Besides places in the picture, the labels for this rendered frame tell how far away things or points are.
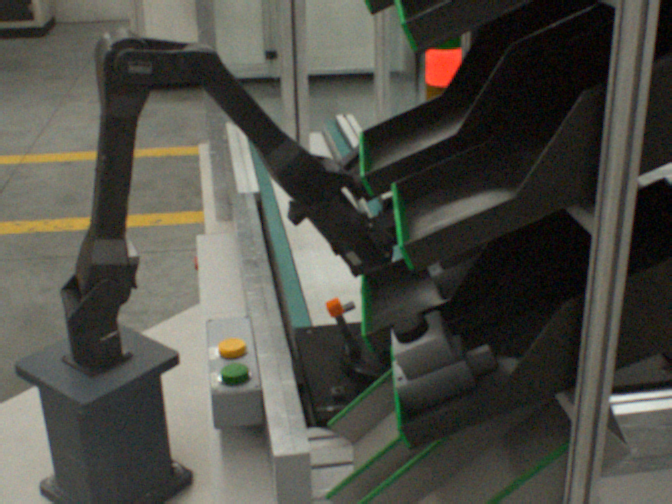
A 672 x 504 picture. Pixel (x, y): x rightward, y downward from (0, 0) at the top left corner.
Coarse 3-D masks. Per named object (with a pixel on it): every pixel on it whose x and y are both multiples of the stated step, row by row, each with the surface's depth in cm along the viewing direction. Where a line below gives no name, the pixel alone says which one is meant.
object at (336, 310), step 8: (328, 304) 121; (336, 304) 121; (344, 304) 123; (352, 304) 122; (336, 312) 121; (344, 312) 122; (336, 320) 122; (344, 320) 122; (344, 328) 123; (344, 336) 123; (352, 336) 123; (352, 344) 124
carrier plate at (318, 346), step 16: (304, 336) 133; (320, 336) 133; (336, 336) 133; (304, 352) 129; (320, 352) 129; (336, 352) 129; (304, 368) 126; (320, 368) 125; (336, 368) 125; (320, 384) 122; (336, 384) 122; (352, 384) 122; (320, 400) 118; (336, 400) 118; (352, 400) 118; (320, 416) 115
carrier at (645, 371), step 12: (648, 360) 126; (660, 360) 126; (624, 372) 123; (636, 372) 123; (648, 372) 123; (660, 372) 123; (612, 384) 120; (624, 384) 120; (636, 384) 121; (648, 384) 121; (660, 384) 121
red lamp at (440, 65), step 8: (432, 56) 128; (440, 56) 127; (448, 56) 127; (456, 56) 128; (432, 64) 128; (440, 64) 128; (448, 64) 128; (456, 64) 128; (432, 72) 129; (440, 72) 128; (448, 72) 128; (432, 80) 129; (440, 80) 129; (448, 80) 129
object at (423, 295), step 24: (552, 216) 81; (504, 240) 82; (480, 264) 83; (504, 264) 83; (384, 288) 97; (408, 288) 95; (432, 288) 92; (456, 288) 84; (480, 288) 84; (384, 312) 93; (408, 312) 90; (456, 312) 85; (384, 336) 86
